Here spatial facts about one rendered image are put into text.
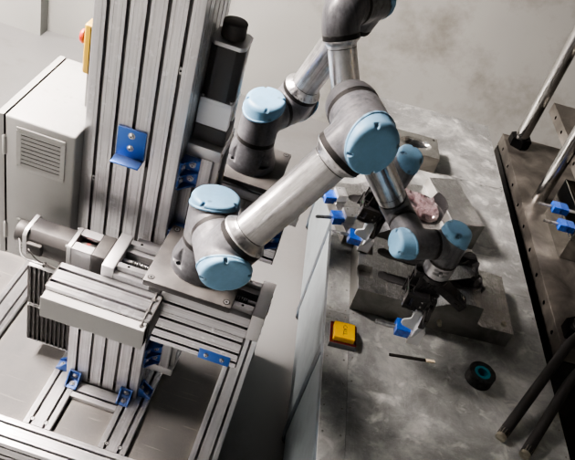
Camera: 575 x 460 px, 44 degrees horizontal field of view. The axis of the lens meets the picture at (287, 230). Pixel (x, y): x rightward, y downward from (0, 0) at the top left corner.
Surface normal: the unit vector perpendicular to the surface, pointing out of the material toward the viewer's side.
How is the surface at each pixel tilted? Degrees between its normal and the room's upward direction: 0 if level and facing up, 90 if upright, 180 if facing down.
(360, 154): 84
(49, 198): 90
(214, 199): 7
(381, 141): 84
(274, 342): 0
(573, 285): 0
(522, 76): 90
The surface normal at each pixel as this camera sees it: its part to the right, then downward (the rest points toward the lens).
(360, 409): 0.24, -0.74
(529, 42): -0.21, 0.60
